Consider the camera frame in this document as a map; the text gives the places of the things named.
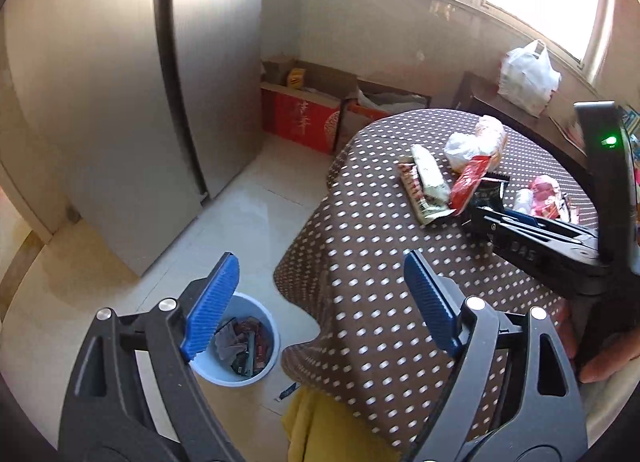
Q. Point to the silver double door refrigerator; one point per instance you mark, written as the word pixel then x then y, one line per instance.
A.
pixel 100 92

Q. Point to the person's yellow trouser leg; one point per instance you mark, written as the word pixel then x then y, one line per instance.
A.
pixel 320 427

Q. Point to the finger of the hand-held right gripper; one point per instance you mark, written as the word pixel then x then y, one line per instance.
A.
pixel 522 218
pixel 500 229

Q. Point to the yellow packet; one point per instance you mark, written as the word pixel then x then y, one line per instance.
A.
pixel 296 78

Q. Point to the pink red wrapper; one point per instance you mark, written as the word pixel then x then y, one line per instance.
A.
pixel 545 192

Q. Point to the black snack packet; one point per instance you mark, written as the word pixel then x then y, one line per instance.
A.
pixel 487 194

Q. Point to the light blue plastic bin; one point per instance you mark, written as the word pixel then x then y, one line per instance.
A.
pixel 267 322

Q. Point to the red snack packet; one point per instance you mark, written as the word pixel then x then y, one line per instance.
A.
pixel 467 184

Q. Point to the person's right hand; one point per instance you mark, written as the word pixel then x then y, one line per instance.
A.
pixel 610 367

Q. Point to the large white plastic bag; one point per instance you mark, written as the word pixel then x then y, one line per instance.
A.
pixel 527 77

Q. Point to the small white wrapper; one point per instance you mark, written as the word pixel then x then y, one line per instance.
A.
pixel 522 199

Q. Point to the red cardboard box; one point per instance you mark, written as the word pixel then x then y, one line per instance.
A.
pixel 300 122

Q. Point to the pink booklet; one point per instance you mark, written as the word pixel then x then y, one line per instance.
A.
pixel 567 135

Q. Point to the blue white paper scrap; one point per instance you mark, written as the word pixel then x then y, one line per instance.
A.
pixel 287 391

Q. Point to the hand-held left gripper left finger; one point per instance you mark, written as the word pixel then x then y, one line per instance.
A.
pixel 210 307

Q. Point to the red patterned wrapper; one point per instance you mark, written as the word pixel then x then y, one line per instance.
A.
pixel 425 211

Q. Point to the crumpled white plastic sheet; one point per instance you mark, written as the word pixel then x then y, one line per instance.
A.
pixel 395 102

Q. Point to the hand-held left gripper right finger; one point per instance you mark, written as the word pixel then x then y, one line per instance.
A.
pixel 430 302

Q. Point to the open brown cardboard box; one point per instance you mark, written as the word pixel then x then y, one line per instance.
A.
pixel 360 125

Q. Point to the brown polka dot tablecloth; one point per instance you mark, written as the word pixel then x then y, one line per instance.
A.
pixel 360 267

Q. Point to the clear orange plastic bag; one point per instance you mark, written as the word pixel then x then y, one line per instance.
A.
pixel 492 135

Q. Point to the pile of wrappers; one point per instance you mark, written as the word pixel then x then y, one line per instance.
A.
pixel 245 347

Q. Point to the small white plastic bag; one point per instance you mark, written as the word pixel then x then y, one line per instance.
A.
pixel 461 152

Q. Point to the long white wrapper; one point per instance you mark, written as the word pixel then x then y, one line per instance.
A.
pixel 430 172

